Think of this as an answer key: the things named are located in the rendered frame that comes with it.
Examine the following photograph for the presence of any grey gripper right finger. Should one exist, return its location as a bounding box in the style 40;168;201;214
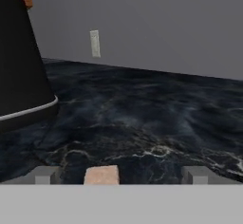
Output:
181;165;242;185

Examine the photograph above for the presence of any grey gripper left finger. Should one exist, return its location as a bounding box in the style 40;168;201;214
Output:
2;165;62;185

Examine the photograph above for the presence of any pale pink cube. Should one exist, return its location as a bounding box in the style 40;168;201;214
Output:
83;164;121;185

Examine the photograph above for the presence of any black appliance with silver band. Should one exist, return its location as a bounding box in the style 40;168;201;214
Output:
0;0;60;135

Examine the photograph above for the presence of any white wall socket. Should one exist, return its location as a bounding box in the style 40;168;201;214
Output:
89;29;102;59

